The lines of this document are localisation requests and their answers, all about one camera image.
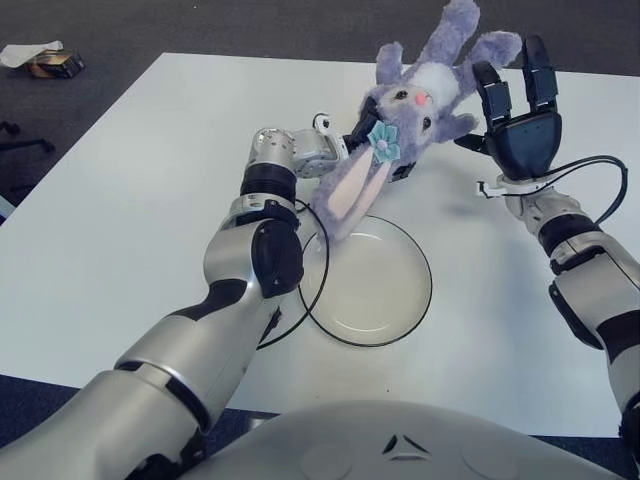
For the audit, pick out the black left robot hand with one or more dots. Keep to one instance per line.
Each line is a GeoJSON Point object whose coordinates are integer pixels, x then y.
{"type": "Point", "coordinates": [361, 130]}

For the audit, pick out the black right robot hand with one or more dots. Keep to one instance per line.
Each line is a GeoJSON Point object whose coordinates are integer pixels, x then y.
{"type": "Point", "coordinates": [527, 145]}

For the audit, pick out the purple plush bunny doll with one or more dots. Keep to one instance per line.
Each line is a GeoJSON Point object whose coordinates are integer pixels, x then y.
{"type": "Point", "coordinates": [450, 50]}

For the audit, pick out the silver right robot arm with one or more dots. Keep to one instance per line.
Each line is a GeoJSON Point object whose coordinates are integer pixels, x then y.
{"type": "Point", "coordinates": [595, 250]}

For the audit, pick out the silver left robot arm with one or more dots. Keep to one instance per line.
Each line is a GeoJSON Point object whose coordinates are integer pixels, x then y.
{"type": "Point", "coordinates": [235, 260]}

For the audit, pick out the white plate with black rim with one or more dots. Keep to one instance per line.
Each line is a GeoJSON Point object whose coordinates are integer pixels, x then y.
{"type": "Point", "coordinates": [370, 300]}

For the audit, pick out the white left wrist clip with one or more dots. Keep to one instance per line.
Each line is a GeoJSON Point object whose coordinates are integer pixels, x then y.
{"type": "Point", "coordinates": [341, 147]}

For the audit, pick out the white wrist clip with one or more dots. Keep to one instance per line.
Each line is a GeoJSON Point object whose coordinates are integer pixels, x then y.
{"type": "Point", "coordinates": [341, 147]}
{"type": "Point", "coordinates": [520, 185]}

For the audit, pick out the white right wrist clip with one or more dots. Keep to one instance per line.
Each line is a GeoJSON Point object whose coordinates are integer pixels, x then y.
{"type": "Point", "coordinates": [520, 185]}

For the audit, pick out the brown box on floor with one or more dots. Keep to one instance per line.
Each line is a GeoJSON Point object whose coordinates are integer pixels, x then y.
{"type": "Point", "coordinates": [55, 65]}

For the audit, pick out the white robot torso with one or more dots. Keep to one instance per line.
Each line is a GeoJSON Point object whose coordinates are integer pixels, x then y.
{"type": "Point", "coordinates": [400, 445]}

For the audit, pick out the black office chair base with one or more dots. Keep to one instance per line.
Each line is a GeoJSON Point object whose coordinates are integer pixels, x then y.
{"type": "Point", "coordinates": [30, 145]}

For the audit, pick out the white crumpled paper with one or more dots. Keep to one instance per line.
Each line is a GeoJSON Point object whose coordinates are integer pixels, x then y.
{"type": "Point", "coordinates": [20, 52]}

